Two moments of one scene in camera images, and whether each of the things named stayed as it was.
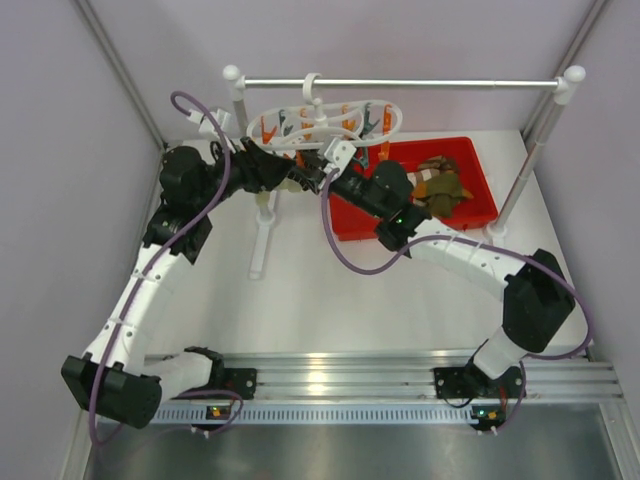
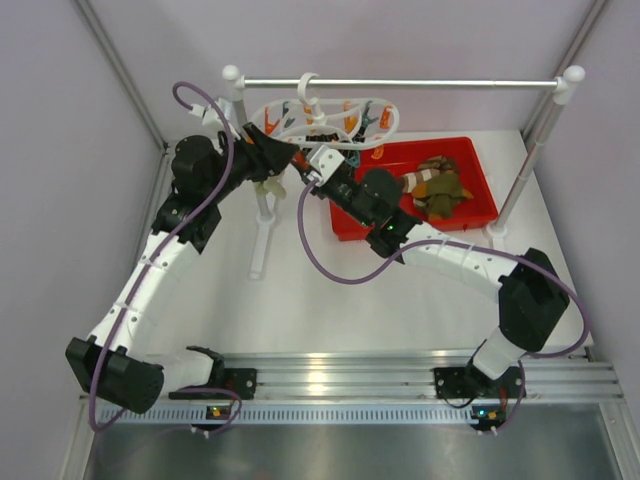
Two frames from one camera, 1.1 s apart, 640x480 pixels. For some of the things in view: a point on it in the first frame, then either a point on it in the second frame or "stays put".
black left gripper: x=260 y=169 -> x=267 y=156
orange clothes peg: x=300 y=159 stays put
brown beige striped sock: x=429 y=167 stays put
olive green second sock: x=440 y=191 stays put
